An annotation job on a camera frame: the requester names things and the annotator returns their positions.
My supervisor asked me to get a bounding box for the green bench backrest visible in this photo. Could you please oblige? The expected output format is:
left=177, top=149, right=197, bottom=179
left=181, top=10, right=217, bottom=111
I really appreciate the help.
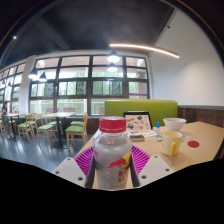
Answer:
left=104, top=98, right=179, bottom=127

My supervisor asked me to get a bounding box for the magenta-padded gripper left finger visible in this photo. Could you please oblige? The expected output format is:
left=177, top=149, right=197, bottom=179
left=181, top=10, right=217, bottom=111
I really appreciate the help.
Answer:
left=53, top=146, right=98, bottom=189

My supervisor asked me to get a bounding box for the group of wooden green-seated chairs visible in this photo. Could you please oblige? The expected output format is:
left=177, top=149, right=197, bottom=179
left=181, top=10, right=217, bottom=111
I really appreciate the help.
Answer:
left=0, top=112, right=89, bottom=151

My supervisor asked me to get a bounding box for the wooden dining table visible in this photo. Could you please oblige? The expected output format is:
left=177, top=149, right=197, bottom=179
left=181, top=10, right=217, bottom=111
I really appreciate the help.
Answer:
left=41, top=111, right=77, bottom=149

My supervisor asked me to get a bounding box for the group of pendant lamps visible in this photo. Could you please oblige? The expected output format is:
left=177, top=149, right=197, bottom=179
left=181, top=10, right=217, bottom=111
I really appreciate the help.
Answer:
left=28, top=50, right=121, bottom=83

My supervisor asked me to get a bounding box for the clear red-capped drink bottle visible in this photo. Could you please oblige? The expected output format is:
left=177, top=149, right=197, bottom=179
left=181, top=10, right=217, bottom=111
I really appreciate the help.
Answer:
left=92, top=116, right=133, bottom=191

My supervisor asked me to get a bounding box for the black framed picture stand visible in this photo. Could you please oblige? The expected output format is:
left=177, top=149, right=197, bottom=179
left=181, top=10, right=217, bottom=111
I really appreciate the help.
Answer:
left=123, top=111, right=154, bottom=135

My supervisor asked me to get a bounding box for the white bowl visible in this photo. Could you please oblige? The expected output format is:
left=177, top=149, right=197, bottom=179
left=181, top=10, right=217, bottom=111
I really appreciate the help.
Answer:
left=162, top=117, right=187, bottom=132

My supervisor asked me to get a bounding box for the flat round red coaster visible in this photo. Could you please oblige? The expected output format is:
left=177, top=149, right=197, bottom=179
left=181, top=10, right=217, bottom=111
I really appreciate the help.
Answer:
left=187, top=140, right=200, bottom=149

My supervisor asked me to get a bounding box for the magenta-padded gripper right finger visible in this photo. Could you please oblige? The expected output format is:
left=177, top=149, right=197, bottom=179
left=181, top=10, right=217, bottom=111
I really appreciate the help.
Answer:
left=129, top=144, right=174, bottom=188

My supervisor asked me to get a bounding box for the person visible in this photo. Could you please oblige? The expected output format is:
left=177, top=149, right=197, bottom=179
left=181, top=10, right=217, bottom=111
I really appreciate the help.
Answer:
left=0, top=106, right=9, bottom=134

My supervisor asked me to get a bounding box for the cream mug with yellow handle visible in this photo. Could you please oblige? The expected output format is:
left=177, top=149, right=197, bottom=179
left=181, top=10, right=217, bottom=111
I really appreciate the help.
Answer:
left=160, top=130, right=184, bottom=157

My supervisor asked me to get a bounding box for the small dark box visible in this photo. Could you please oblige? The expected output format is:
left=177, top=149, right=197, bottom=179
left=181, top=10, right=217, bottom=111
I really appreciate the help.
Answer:
left=129, top=133, right=146, bottom=143

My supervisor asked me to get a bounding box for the long curved ceiling light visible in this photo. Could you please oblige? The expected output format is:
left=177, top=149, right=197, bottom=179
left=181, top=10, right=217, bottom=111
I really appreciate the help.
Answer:
left=109, top=42, right=180, bottom=59

